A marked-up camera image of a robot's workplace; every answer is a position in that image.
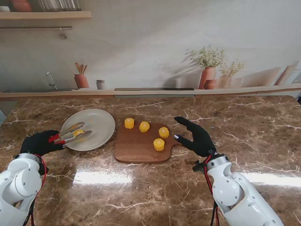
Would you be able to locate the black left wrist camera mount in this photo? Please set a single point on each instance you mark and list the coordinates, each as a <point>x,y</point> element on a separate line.
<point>45,170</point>

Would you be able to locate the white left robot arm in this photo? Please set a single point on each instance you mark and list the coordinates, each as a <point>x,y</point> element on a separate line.
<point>18,183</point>

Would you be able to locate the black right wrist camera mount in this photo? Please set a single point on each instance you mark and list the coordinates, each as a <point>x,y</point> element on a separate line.
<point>199,167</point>

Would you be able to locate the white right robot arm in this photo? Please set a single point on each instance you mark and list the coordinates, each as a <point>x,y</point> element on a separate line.
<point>225,186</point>

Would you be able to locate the small black device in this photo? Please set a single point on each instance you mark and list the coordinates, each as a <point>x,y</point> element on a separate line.
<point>299,100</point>

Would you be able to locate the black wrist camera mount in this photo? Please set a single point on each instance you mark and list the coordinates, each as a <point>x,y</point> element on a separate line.
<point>45,170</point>
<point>199,167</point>

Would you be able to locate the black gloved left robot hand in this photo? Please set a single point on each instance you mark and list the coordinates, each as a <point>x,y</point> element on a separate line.
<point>37,143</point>

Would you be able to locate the brown wooden cutting board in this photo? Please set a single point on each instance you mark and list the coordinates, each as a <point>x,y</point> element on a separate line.
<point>138,150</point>

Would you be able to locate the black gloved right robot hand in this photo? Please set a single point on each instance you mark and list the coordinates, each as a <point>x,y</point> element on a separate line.
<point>202,141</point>

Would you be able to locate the yellow corn chunk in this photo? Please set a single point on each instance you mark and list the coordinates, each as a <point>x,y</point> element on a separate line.
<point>129,123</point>
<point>163,132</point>
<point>144,126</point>
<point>78,133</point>
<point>159,144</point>

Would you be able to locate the printed kitchen backdrop banner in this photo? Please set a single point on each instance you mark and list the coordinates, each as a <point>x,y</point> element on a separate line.
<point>141,47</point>

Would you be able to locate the round cream plate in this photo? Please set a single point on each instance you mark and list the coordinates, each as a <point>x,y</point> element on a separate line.
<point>101,129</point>

